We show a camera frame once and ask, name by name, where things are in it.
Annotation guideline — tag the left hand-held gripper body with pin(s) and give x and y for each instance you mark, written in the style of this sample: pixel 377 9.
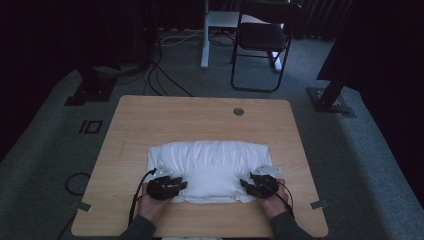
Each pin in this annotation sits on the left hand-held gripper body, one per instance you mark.
pixel 161 188

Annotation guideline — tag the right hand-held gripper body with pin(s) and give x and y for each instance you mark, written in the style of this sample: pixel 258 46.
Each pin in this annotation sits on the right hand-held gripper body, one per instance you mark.
pixel 266 186

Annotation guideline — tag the white skirt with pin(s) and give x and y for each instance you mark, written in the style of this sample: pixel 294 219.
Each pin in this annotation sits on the white skirt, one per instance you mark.
pixel 210 170

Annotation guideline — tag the person's right hand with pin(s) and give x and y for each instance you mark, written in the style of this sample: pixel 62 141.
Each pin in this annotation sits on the person's right hand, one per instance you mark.
pixel 276 203

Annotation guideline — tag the person's left hand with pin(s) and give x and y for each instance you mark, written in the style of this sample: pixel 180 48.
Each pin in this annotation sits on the person's left hand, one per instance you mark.
pixel 151 208

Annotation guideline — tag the black tape floor marking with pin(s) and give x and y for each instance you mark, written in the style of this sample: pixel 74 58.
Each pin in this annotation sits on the black tape floor marking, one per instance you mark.
pixel 90 127

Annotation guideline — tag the black slanted stand with base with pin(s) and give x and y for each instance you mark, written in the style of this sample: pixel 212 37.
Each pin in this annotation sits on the black slanted stand with base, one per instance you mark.
pixel 330 100

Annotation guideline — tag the black folding chair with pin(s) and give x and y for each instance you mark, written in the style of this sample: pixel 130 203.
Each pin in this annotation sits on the black folding chair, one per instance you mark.
pixel 263 36

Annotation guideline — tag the dark curtain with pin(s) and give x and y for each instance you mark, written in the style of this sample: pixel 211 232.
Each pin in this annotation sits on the dark curtain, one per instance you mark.
pixel 320 20

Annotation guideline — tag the black stand with base plate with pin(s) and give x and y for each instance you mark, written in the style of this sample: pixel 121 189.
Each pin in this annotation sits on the black stand with base plate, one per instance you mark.
pixel 91 90

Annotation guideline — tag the white desk frame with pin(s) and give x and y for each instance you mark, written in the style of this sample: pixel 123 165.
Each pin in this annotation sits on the white desk frame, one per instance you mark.
pixel 208 33

